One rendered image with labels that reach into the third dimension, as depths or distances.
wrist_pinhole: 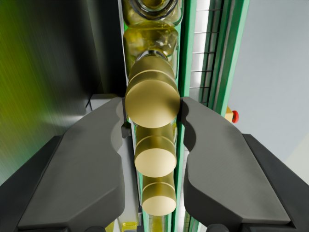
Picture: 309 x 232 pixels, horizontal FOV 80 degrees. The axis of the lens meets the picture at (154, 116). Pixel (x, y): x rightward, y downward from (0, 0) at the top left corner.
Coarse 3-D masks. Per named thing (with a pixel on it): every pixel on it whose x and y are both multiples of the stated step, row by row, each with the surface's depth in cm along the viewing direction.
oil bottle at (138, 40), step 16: (128, 32) 18; (144, 32) 17; (160, 32) 17; (176, 32) 18; (128, 48) 17; (144, 48) 17; (160, 48) 17; (176, 48) 17; (128, 64) 18; (176, 64) 18; (128, 80) 20
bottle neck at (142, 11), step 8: (136, 0) 10; (168, 0) 11; (176, 0) 11; (136, 8) 11; (144, 8) 11; (152, 8) 13; (160, 8) 11; (168, 8) 11; (144, 16) 11; (152, 16) 11; (160, 16) 11
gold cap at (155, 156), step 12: (144, 132) 16; (156, 132) 15; (168, 132) 16; (144, 144) 14; (156, 144) 14; (168, 144) 15; (144, 156) 14; (156, 156) 14; (168, 156) 14; (144, 168) 15; (156, 168) 15; (168, 168) 15
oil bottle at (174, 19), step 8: (128, 0) 15; (144, 0) 17; (152, 0) 17; (160, 0) 17; (128, 8) 15; (176, 8) 15; (128, 16) 16; (136, 16) 16; (168, 16) 16; (176, 16) 16; (128, 24) 17; (136, 24) 16; (144, 24) 16; (152, 24) 16; (160, 24) 16; (168, 24) 16; (176, 24) 17
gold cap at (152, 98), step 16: (144, 64) 12; (160, 64) 13; (144, 80) 10; (160, 80) 10; (128, 96) 11; (144, 96) 11; (160, 96) 11; (176, 96) 11; (128, 112) 11; (144, 112) 11; (160, 112) 11; (176, 112) 11
